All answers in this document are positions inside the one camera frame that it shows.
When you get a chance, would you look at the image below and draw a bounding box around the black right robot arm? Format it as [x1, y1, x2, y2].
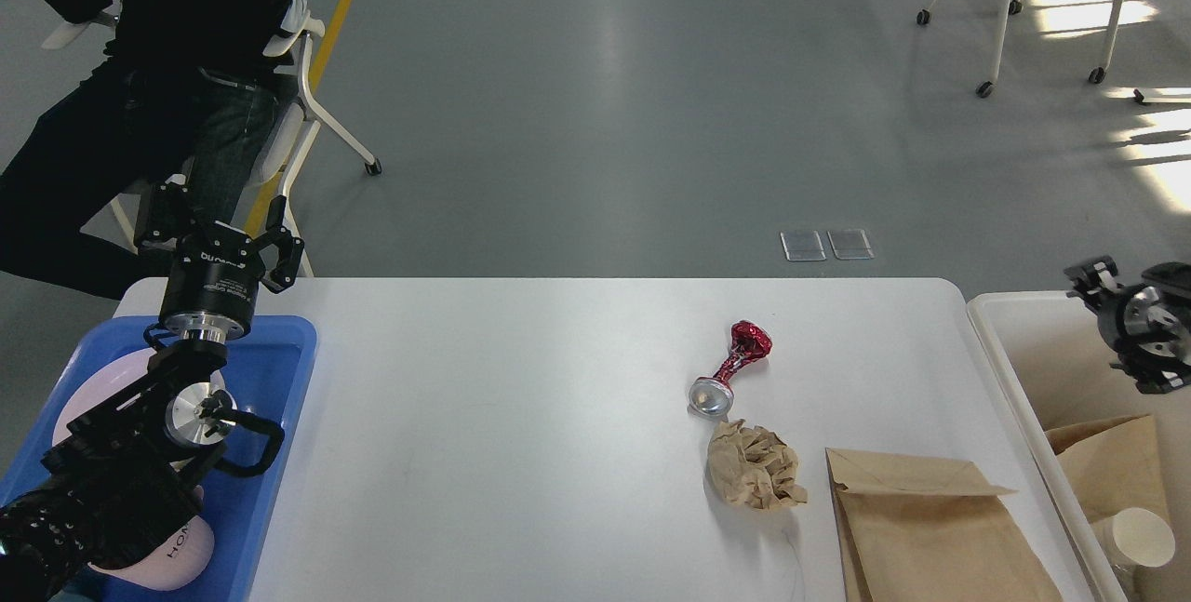
[1064, 255, 1190, 395]

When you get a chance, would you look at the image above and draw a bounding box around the person leg with shoe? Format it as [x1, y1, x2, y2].
[1, 0, 292, 300]

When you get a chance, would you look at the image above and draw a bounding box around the pink plastic plate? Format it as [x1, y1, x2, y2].
[42, 340, 237, 474]

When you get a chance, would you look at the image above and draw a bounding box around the white paper cup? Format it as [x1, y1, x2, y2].
[1091, 507, 1177, 571]

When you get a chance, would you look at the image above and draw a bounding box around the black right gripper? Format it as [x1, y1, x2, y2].
[1064, 255, 1190, 395]

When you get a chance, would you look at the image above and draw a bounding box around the small grey metal plate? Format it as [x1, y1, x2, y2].
[779, 230, 828, 262]

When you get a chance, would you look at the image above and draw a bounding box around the brown paper bag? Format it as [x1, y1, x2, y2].
[825, 448, 1061, 601]
[1045, 414, 1172, 525]

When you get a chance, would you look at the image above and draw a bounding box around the white plastic bin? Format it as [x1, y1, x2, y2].
[967, 291, 1187, 601]

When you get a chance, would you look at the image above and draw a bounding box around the red foil wrapper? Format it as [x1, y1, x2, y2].
[712, 319, 771, 384]

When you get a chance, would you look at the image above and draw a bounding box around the white chair leg left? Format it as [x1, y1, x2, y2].
[42, 11, 384, 277]

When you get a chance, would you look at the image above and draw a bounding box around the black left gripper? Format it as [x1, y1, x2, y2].
[132, 180, 305, 342]

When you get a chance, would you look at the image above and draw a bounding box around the blue plastic tray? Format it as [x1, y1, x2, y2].
[1, 316, 316, 601]

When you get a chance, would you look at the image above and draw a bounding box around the flat brown paper bag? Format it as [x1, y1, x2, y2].
[825, 448, 1061, 601]

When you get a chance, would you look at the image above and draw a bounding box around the crumpled brown paper ball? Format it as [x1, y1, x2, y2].
[706, 420, 809, 513]

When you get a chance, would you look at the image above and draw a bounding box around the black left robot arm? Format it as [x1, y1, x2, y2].
[4, 182, 303, 601]

